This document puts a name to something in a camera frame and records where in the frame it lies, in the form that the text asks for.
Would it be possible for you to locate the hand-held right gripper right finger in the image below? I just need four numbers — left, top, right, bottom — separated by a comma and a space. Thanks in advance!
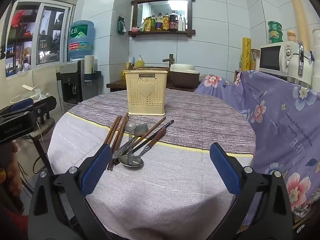
209, 142, 293, 240

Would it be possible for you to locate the beige paper cup stack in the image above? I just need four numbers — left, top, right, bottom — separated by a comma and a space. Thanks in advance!
84, 55, 94, 74

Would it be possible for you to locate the white microwave oven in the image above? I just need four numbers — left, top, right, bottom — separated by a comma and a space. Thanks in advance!
259, 41, 300, 77

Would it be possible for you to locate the grey water dispenser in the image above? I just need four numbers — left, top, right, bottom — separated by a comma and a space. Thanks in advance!
56, 60, 99, 105

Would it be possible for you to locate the white plastic bag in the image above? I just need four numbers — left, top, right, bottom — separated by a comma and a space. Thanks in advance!
10, 84, 51, 104

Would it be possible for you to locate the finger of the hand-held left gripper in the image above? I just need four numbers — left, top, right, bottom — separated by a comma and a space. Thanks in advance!
0, 98, 35, 117
25, 96, 57, 125

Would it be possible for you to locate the dark cup holder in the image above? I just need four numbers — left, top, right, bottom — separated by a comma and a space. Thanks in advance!
84, 70, 102, 82

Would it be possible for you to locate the tall yellow paper cup stack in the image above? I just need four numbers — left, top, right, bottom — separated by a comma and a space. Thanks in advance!
289, 0, 311, 46

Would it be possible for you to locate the bronze faucet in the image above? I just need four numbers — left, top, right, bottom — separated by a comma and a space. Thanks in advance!
162, 54, 175, 67

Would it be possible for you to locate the dark wooden counter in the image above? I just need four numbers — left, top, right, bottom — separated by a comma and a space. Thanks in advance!
106, 79, 197, 92

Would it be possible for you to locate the green hanging packet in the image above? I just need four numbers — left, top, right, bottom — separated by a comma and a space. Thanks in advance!
117, 16, 127, 36

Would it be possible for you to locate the person's left hand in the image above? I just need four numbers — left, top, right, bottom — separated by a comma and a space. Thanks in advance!
0, 140, 24, 200

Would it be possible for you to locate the glass jar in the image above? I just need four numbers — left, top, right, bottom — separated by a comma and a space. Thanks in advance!
251, 49, 261, 71

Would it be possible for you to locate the striped purple grey tablecloth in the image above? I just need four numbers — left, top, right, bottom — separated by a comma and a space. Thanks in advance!
47, 89, 257, 240

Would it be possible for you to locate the yellow patterned roll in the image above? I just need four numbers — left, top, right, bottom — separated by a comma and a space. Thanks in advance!
241, 37, 251, 71

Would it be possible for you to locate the wooden framed mirror shelf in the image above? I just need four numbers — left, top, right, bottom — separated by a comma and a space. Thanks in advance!
129, 0, 196, 38

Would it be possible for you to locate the purple label oil bottle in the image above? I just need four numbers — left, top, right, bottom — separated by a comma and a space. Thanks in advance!
155, 13, 164, 31

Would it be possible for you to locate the black chopstick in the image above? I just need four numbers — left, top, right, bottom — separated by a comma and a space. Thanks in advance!
129, 119, 175, 155

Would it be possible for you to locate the blue water jug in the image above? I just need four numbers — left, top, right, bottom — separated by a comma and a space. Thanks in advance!
67, 20, 96, 62

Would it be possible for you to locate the cream plastic utensil holder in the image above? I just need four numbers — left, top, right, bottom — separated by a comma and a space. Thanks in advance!
124, 70, 168, 116

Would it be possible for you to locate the brown white rice cooker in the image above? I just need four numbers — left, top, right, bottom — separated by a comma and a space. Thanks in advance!
170, 64, 201, 89

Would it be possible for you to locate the wood pattern sink basin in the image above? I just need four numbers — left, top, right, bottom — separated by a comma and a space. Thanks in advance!
132, 66, 173, 72

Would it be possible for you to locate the window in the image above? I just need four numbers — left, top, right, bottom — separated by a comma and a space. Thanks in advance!
5, 0, 77, 78

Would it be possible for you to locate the dark soy sauce bottle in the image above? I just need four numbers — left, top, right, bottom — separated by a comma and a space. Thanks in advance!
169, 10, 179, 31

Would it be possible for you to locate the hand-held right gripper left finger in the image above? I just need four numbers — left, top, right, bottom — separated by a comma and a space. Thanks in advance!
29, 144, 118, 240

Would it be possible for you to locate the dark metal stand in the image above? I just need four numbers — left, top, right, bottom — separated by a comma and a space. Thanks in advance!
27, 118, 57, 178

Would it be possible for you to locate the purple floral cloth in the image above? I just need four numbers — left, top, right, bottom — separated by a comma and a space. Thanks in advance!
195, 70, 320, 230

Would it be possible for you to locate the brown wooden chopstick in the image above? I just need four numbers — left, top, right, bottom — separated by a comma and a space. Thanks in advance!
106, 115, 123, 147
104, 116, 120, 145
114, 116, 167, 166
107, 112, 129, 172

